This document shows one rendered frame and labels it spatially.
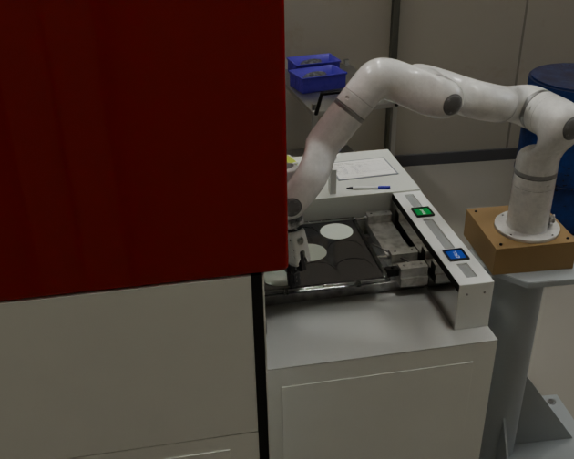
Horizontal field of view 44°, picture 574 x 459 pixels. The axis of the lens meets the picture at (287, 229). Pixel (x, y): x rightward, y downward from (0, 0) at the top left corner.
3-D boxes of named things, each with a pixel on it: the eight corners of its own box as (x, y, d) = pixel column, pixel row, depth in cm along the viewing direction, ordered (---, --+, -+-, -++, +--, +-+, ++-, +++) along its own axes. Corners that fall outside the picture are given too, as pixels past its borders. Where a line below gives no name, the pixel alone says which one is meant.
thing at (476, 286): (454, 331, 185) (459, 285, 179) (390, 231, 233) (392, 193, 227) (488, 326, 187) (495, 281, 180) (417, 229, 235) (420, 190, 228)
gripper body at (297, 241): (311, 222, 182) (314, 262, 186) (287, 213, 189) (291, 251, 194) (288, 231, 178) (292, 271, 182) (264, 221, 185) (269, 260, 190)
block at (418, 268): (400, 278, 197) (400, 269, 196) (396, 271, 200) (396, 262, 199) (427, 274, 198) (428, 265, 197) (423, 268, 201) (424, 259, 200)
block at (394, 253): (391, 263, 204) (392, 254, 203) (387, 257, 207) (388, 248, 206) (417, 260, 205) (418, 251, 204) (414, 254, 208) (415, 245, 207)
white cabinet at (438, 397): (266, 586, 211) (257, 372, 172) (230, 377, 295) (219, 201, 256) (469, 551, 221) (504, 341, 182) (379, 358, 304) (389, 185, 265)
